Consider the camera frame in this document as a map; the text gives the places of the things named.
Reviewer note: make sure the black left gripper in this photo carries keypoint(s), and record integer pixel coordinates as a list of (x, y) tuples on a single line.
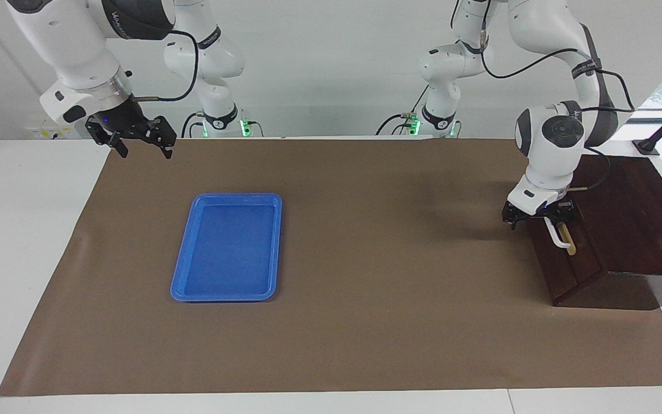
[(541, 214)]

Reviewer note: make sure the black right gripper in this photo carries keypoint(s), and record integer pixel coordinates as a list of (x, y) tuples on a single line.
[(124, 118)]

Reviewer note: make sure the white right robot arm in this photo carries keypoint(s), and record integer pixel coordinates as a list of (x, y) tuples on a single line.
[(72, 46)]

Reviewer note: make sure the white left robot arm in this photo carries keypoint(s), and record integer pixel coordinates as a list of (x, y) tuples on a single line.
[(555, 138)]

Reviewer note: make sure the dark brown wooden cabinet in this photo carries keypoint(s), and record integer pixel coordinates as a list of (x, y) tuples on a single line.
[(641, 218)]

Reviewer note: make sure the blue plastic tray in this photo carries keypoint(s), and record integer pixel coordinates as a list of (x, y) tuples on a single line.
[(227, 247)]

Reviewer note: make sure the brown table mat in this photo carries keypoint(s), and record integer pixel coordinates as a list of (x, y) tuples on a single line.
[(365, 287)]

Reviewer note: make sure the white wall power socket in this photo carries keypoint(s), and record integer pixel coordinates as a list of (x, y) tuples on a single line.
[(49, 133)]

